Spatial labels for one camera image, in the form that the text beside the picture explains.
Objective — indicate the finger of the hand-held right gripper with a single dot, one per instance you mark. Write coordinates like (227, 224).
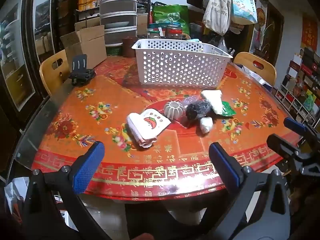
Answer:
(282, 143)
(295, 126)

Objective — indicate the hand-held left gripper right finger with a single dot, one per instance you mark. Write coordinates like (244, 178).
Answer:
(223, 166)

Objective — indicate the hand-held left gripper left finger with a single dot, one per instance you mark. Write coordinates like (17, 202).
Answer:
(88, 166)

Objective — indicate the white packet with green label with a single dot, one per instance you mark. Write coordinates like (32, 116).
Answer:
(213, 101)

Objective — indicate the clear plastic bag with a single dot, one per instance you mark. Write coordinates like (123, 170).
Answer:
(191, 101)

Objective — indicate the white perforated plastic basket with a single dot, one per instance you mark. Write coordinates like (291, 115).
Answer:
(180, 65)

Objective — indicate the shelf of boxes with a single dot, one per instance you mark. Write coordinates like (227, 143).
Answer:
(300, 90)

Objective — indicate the small white bundle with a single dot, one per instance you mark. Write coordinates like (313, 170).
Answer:
(206, 125)

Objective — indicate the black plastic bag bundle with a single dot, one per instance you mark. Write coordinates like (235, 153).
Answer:
(197, 110)

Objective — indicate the wooden chair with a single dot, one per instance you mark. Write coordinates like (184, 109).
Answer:
(260, 67)
(51, 76)

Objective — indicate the white folded cloth chili print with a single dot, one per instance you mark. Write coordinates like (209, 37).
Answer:
(147, 127)

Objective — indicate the white ribbed round object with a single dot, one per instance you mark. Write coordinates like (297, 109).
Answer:
(174, 109)

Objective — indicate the black phone stand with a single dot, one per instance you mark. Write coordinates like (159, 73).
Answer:
(81, 71)

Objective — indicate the dark framed painting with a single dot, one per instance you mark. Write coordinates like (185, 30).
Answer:
(271, 32)

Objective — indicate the green plastic basket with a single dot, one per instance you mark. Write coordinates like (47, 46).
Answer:
(113, 50)

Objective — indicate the open cardboard box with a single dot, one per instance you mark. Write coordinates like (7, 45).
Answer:
(87, 45)

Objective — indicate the brown mug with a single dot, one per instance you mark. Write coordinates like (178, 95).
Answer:
(128, 47)

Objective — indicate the blue and white tote bag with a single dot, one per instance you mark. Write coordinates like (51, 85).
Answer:
(243, 7)

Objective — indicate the white canvas tote bag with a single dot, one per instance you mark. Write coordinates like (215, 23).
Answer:
(216, 15)

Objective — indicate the glass jar red contents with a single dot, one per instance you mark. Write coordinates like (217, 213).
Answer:
(173, 33)

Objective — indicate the glass jar green lid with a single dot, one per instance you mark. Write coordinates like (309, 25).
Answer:
(153, 33)

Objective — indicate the plastic drawer tower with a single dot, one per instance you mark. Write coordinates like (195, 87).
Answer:
(118, 15)

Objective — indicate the green shopping bag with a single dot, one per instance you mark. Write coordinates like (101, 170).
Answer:
(172, 15)

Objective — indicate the yellow box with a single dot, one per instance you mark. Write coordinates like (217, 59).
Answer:
(87, 1)

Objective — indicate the red wall hanging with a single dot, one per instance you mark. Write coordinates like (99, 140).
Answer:
(309, 33)

